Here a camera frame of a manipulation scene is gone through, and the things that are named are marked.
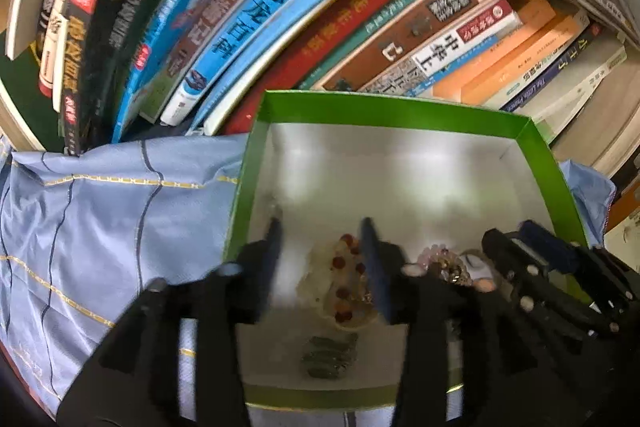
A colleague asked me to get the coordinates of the dark green bead bracelet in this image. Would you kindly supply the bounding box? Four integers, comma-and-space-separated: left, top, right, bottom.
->
300, 333, 358, 379

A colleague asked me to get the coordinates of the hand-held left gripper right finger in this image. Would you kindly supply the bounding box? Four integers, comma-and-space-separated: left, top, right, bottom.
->
360, 217, 591, 427

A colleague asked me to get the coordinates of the pink bead bracelet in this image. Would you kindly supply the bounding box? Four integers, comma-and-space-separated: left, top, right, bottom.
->
402, 244, 461, 278

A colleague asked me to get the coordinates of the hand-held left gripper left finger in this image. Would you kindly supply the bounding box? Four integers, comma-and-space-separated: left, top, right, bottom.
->
55, 217, 283, 427

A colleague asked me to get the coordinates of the blue striped cloth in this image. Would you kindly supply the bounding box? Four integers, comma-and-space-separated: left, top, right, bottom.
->
0, 134, 616, 427

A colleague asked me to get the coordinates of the small white item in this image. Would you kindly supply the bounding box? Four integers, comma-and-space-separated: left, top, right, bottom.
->
462, 252, 498, 293

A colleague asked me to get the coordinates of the row of standing books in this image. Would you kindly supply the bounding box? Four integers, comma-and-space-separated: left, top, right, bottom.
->
5, 0, 628, 158

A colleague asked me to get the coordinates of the red bead bracelet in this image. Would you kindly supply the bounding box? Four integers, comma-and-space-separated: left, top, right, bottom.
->
320, 233, 381, 325

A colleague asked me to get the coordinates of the green cardboard box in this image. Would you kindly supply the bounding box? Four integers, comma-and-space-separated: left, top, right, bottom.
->
222, 89, 591, 410

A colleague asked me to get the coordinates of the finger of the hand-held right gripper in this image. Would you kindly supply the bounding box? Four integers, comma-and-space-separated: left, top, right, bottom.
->
482, 229, 616, 338
520, 220, 638, 308

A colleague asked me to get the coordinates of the gold chain ornament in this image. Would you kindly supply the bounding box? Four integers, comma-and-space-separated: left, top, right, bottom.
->
437, 257, 473, 285

